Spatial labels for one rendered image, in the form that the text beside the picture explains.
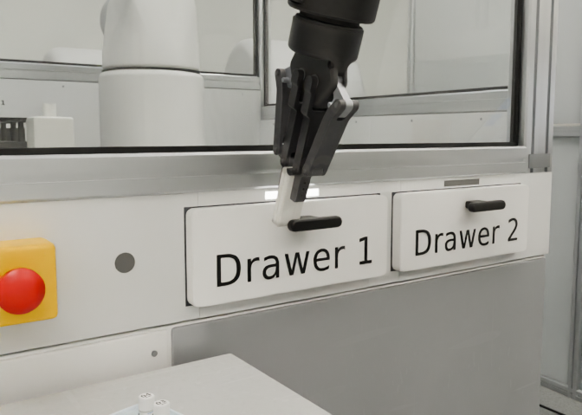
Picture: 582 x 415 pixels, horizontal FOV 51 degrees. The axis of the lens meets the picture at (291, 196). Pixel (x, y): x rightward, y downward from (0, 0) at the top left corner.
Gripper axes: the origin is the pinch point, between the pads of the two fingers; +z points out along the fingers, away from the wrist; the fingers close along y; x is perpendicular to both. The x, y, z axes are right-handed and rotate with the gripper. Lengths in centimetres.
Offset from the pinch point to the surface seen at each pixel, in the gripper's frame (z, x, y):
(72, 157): -3.1, -23.3, -5.7
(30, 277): 3.9, -29.0, 4.3
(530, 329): 27, 54, 5
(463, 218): 6.0, 33.3, -0.6
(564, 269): 68, 180, -55
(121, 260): 7.2, -18.6, -2.0
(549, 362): 106, 180, -46
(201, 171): -1.2, -9.0, -5.5
